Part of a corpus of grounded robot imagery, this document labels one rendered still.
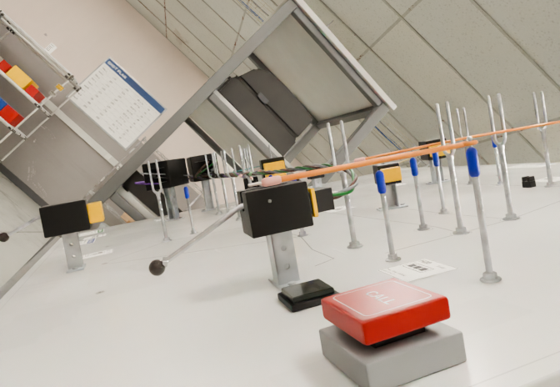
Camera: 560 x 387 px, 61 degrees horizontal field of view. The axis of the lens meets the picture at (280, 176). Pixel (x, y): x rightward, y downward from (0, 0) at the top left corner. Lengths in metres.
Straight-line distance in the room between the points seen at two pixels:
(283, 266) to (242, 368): 0.15
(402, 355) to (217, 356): 0.12
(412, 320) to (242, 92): 1.33
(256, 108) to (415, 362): 1.34
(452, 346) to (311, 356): 0.08
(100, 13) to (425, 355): 8.57
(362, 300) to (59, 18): 8.60
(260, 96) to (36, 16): 7.49
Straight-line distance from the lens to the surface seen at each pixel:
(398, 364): 0.25
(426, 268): 0.43
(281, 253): 0.43
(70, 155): 8.13
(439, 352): 0.26
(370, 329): 0.24
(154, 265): 0.42
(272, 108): 1.56
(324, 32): 1.58
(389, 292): 0.27
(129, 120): 8.08
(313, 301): 0.37
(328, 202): 0.44
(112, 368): 0.35
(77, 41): 8.59
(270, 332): 0.34
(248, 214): 0.41
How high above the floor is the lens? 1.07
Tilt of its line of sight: 13 degrees up
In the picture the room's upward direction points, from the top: 42 degrees clockwise
